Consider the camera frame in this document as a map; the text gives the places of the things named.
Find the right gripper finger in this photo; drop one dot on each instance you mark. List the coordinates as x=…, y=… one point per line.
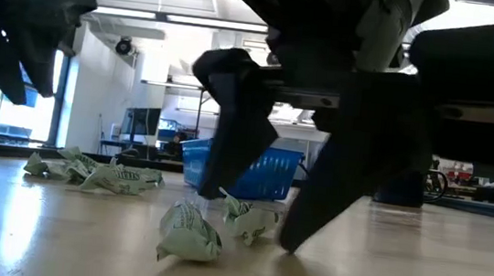
x=235, y=118
x=375, y=147

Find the blue plastic basket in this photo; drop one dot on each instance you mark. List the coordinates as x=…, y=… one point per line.
x=280, y=173

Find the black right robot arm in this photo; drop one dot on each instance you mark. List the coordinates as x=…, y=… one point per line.
x=289, y=0

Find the large blue-framed window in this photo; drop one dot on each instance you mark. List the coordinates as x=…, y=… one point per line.
x=0, y=119

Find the person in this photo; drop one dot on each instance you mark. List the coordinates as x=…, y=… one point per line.
x=175, y=146

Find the long ceiling light bar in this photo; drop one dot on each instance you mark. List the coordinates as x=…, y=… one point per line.
x=195, y=20

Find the black ceiling camera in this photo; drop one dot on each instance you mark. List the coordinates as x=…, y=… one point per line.
x=124, y=46

